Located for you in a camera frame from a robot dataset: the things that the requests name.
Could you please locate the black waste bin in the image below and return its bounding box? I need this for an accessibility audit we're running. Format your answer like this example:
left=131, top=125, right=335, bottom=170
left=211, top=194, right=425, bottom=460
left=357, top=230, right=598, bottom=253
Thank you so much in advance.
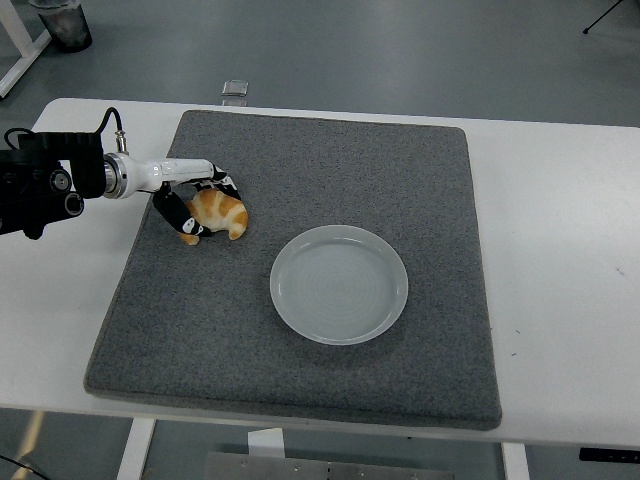
left=28, top=0, right=94, bottom=53

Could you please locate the black tripod leg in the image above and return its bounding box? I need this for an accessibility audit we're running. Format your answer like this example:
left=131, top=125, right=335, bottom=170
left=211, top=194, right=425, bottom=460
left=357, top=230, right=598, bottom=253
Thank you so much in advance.
left=582, top=0, right=640, bottom=35

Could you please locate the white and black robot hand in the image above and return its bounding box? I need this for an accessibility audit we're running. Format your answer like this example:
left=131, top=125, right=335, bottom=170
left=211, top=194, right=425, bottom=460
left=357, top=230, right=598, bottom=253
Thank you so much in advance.
left=127, top=157, right=247, bottom=239

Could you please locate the clear floor socket cover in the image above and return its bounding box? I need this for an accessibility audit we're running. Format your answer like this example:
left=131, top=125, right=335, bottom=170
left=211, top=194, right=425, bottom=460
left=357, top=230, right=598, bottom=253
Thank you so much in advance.
left=220, top=78, right=250, bottom=107

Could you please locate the golden brown croissant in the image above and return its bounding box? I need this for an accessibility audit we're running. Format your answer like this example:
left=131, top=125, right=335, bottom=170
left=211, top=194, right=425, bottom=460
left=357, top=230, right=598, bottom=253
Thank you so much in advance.
left=179, top=188, right=250, bottom=246

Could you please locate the grey felt mat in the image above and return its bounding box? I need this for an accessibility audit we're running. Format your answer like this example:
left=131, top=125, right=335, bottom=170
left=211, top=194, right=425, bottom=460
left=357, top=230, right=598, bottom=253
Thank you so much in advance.
left=82, top=109, right=504, bottom=433

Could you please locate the thin black floor cable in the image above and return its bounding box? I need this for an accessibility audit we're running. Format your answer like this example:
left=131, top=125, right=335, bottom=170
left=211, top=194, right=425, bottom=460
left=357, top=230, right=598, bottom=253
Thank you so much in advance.
left=0, top=453, right=51, bottom=480

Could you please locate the black table control panel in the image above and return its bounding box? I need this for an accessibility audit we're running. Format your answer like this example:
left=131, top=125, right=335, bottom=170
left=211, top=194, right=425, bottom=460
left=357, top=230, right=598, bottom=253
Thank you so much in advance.
left=578, top=447, right=640, bottom=463

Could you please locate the white table leg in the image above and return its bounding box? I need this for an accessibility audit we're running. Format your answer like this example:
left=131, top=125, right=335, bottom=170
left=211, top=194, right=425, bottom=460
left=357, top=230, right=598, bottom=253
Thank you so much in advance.
left=502, top=442, right=531, bottom=480
left=115, top=417, right=157, bottom=480

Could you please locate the white table frame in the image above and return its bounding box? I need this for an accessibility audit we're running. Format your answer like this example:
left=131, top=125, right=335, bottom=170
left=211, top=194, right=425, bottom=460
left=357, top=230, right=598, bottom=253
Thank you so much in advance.
left=0, top=0, right=53, bottom=100

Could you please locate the pale grey round plate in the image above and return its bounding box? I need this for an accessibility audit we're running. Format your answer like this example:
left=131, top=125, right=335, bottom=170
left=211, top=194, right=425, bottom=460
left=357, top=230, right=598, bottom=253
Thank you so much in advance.
left=269, top=224, right=410, bottom=347

